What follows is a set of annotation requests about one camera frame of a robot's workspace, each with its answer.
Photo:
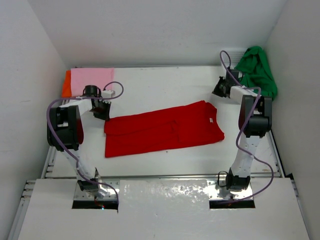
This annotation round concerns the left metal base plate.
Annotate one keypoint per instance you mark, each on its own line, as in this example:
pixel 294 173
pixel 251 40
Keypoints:
pixel 85 191

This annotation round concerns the pink t shirt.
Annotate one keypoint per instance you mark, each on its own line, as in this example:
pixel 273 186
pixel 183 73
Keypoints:
pixel 84 76

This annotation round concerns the orange t shirt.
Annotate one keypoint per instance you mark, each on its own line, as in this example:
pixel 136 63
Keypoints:
pixel 66 87

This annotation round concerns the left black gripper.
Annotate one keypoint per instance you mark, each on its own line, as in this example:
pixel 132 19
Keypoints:
pixel 105 115

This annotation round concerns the green t shirt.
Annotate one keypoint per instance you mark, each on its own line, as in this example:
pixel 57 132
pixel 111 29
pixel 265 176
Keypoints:
pixel 256 72

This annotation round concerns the red t shirt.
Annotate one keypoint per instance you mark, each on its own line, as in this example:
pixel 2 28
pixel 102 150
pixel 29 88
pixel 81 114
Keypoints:
pixel 177 127

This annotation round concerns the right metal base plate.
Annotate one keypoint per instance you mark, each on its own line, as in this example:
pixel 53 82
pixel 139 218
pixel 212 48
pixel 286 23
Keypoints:
pixel 217 191

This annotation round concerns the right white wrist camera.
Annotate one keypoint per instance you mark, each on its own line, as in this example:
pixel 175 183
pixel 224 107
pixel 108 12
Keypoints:
pixel 232 74

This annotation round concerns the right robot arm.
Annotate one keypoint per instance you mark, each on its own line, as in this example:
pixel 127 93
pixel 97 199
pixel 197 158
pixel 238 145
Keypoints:
pixel 255 120

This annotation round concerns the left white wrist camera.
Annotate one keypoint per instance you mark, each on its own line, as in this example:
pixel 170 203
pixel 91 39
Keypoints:
pixel 108 94

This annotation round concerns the white plastic bin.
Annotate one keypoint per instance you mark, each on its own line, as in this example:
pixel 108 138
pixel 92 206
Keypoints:
pixel 232 56

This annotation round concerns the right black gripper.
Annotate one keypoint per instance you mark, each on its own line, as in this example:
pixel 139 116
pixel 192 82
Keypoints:
pixel 216 90

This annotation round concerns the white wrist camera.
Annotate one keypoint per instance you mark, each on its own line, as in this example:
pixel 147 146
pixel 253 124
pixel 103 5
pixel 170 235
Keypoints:
pixel 108 94
pixel 232 74

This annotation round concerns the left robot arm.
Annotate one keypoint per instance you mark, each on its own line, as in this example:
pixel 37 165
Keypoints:
pixel 65 133

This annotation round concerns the metal base plate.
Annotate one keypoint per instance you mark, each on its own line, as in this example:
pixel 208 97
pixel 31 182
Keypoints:
pixel 85 191
pixel 217 191

